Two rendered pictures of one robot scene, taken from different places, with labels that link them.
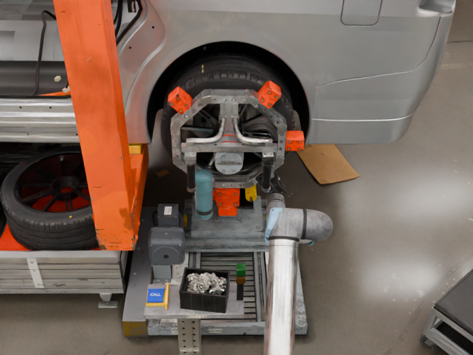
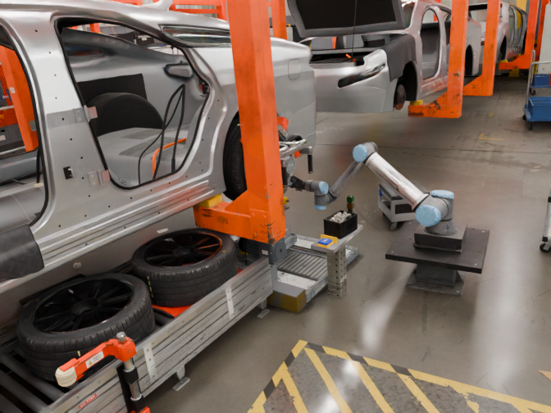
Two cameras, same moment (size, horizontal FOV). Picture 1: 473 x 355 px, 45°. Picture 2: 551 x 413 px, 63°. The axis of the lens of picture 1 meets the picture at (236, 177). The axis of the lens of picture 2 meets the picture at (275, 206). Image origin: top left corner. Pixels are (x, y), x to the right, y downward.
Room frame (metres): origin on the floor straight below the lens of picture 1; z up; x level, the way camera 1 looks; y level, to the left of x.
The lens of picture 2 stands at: (0.17, 2.54, 1.74)
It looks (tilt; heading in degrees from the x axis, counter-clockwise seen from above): 21 degrees down; 309
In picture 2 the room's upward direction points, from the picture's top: 5 degrees counter-clockwise
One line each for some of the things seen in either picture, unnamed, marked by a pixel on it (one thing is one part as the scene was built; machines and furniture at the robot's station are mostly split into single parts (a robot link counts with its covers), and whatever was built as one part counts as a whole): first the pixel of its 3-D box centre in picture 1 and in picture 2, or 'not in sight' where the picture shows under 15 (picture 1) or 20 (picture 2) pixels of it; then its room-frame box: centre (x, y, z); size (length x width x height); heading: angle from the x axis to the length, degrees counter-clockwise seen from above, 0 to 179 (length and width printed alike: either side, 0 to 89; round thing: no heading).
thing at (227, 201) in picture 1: (227, 194); not in sight; (2.27, 0.04, 0.48); 0.16 x 0.12 x 0.17; 2
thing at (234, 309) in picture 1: (194, 301); (338, 236); (1.60, 0.17, 0.44); 0.43 x 0.17 x 0.03; 92
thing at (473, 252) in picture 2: not in sight; (438, 260); (1.09, -0.33, 0.15); 0.60 x 0.60 x 0.30; 10
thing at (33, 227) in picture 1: (68, 197); (186, 264); (2.32, 0.91, 0.39); 0.66 x 0.66 x 0.24
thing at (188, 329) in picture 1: (189, 331); (336, 267); (1.60, 0.20, 0.21); 0.10 x 0.10 x 0.42; 2
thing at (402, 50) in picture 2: not in sight; (396, 56); (2.58, -2.99, 1.36); 0.71 x 0.30 x 0.51; 92
